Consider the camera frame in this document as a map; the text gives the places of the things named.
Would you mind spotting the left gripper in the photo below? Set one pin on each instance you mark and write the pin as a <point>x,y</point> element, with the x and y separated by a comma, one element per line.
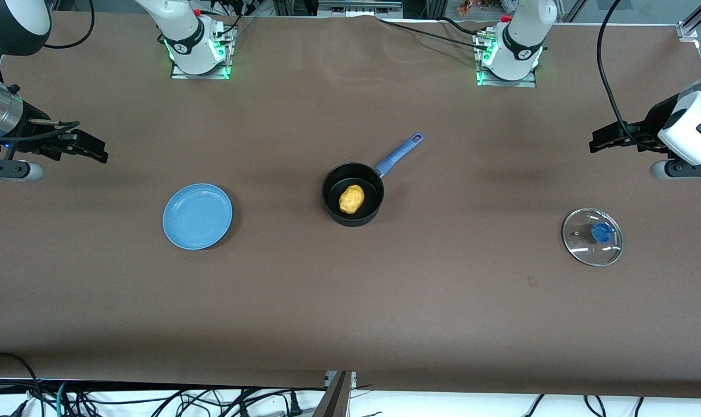
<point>653,124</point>

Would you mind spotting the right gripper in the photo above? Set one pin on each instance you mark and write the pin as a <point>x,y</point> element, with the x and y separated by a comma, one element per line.
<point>33,132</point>

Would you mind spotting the glass lid with blue knob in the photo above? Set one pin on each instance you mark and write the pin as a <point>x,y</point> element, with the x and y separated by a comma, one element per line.
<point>579,243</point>

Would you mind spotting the yellow potato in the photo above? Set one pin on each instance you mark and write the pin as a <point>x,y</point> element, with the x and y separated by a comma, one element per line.
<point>351,199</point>

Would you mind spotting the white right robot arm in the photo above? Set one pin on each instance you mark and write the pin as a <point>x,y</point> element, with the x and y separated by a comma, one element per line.
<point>179,29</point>

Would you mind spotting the blue round plate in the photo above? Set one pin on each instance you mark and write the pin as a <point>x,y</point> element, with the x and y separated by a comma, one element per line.
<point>197,215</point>

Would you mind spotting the brown table cloth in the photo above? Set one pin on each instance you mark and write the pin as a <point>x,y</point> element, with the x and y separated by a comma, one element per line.
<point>443,318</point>

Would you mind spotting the aluminium profile beam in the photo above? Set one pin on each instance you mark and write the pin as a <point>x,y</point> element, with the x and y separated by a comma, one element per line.
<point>336,399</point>

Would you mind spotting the aluminium corner bracket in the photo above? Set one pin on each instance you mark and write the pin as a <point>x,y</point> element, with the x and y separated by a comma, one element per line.
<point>688,32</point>

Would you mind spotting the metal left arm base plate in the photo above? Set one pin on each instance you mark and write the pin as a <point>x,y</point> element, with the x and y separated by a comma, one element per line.
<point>486,78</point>

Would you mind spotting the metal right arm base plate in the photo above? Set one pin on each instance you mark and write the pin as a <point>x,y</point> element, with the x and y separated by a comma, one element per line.
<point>220,58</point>

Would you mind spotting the aluminium frame rail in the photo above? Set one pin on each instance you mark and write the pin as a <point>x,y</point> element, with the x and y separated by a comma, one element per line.
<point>359,7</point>

